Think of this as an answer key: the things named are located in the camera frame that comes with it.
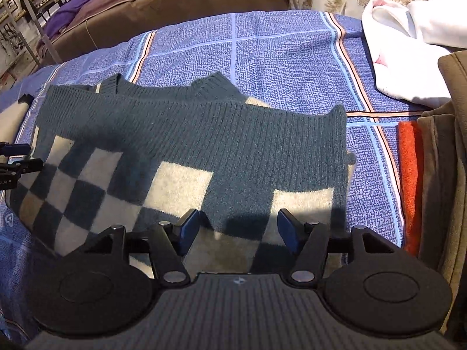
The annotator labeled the orange red folded garment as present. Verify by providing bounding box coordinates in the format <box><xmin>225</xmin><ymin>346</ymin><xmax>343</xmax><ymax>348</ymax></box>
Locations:
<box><xmin>397</xmin><ymin>120</ymin><xmax>426</xmax><ymax>258</ymax></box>

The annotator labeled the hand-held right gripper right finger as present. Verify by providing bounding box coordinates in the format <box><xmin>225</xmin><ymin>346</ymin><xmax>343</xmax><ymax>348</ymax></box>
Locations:
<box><xmin>276</xmin><ymin>208</ymin><xmax>402</xmax><ymax>286</ymax></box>

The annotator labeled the green and cream checkered sweater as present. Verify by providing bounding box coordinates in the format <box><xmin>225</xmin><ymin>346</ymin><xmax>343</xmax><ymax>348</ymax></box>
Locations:
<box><xmin>9</xmin><ymin>72</ymin><xmax>356</xmax><ymax>274</ymax></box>

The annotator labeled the purple cloth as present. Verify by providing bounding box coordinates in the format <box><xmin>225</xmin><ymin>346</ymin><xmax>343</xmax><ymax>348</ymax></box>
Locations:
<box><xmin>42</xmin><ymin>0</ymin><xmax>110</xmax><ymax>39</ymax></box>

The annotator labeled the brown quilt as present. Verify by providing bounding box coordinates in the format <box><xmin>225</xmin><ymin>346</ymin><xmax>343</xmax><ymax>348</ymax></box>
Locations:
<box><xmin>36</xmin><ymin>0</ymin><xmax>292</xmax><ymax>66</ymax></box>

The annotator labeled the white garment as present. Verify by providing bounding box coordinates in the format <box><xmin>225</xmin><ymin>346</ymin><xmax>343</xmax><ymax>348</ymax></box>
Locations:
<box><xmin>361</xmin><ymin>0</ymin><xmax>467</xmax><ymax>108</ymax></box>

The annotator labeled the folded beige garment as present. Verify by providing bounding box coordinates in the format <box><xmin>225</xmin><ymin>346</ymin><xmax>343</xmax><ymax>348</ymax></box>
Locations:
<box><xmin>0</xmin><ymin>95</ymin><xmax>33</xmax><ymax>144</ymax></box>

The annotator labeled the olive brown folded garment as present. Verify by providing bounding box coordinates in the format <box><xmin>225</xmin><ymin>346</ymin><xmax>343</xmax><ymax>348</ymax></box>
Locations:
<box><xmin>416</xmin><ymin>51</ymin><xmax>467</xmax><ymax>300</ymax></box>

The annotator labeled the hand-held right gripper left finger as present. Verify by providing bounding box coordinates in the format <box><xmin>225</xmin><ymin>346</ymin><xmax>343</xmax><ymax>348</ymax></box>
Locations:
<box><xmin>72</xmin><ymin>208</ymin><xmax>202</xmax><ymax>287</ymax></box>

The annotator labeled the white metal tube frame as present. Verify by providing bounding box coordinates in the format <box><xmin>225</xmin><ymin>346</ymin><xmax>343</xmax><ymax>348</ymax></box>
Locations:
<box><xmin>0</xmin><ymin>0</ymin><xmax>63</xmax><ymax>67</ymax></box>

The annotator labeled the blue plaid bed sheet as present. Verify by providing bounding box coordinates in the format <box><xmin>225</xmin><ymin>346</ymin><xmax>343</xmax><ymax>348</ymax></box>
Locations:
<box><xmin>0</xmin><ymin>11</ymin><xmax>424</xmax><ymax>343</ymax></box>

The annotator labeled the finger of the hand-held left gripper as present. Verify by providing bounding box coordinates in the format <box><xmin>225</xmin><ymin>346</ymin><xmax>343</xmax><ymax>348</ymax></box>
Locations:
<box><xmin>0</xmin><ymin>143</ymin><xmax>33</xmax><ymax>157</ymax></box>
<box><xmin>0</xmin><ymin>158</ymin><xmax>44</xmax><ymax>176</ymax></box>

